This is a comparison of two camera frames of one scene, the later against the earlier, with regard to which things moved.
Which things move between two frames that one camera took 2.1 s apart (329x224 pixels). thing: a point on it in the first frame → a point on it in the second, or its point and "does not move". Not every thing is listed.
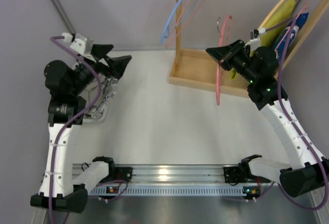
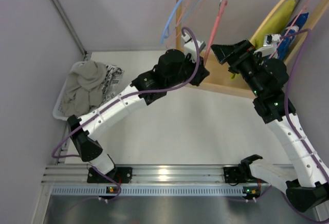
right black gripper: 234,55 does not move
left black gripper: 98,64 → 199,70
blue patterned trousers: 280,49 does not move
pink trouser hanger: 219,69 → 221,11
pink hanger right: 297,16 does not move
